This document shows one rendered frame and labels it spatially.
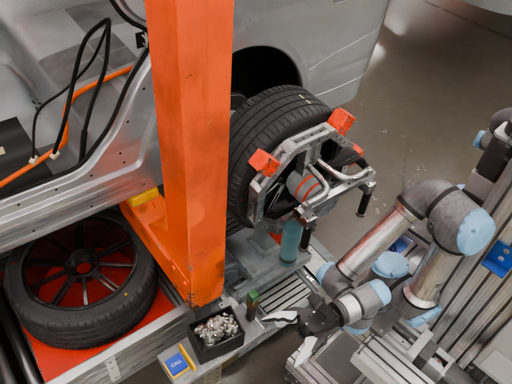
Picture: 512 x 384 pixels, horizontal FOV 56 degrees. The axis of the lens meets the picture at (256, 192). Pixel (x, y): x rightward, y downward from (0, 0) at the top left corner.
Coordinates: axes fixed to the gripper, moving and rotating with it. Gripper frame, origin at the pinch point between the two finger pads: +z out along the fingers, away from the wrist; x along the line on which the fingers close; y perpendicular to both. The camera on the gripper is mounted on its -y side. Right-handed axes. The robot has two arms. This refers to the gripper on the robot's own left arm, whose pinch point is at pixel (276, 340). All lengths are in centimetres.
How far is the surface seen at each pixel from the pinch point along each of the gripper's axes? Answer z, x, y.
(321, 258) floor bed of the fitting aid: -89, 89, 105
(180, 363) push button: 13, 48, 70
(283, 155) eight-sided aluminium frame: -50, 75, 8
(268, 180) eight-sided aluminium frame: -40, 70, 14
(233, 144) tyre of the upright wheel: -35, 89, 6
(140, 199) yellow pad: 1, 113, 37
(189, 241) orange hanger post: 0, 57, 16
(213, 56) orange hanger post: -10, 48, -53
